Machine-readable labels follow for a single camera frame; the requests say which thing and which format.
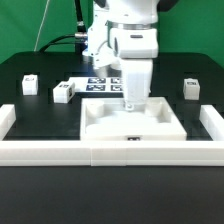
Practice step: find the white fiducial tag sheet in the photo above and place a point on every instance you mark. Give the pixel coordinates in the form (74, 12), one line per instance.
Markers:
(94, 84)

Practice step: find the white square tabletop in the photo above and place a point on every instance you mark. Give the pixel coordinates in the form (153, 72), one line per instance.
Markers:
(106, 119)

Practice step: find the white U-shaped fence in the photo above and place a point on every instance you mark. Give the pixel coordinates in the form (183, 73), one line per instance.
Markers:
(104, 153)

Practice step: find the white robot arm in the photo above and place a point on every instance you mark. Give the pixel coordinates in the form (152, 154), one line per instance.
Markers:
(123, 37)

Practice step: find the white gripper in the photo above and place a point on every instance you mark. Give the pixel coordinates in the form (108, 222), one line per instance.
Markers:
(136, 80)

